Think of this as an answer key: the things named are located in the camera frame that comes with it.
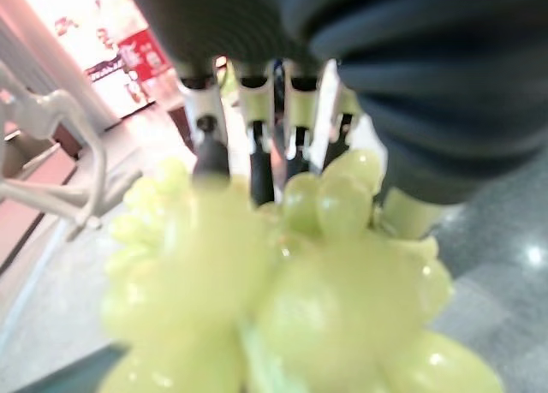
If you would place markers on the green grape bunch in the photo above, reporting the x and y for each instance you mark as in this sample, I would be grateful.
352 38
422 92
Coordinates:
265 290

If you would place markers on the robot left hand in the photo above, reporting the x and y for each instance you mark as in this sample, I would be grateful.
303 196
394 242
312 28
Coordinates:
385 67

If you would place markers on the brown wooden cabinet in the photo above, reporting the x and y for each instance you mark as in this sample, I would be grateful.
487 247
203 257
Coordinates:
34 170

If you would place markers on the red and white poster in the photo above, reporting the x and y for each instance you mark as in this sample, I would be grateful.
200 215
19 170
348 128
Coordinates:
128 63

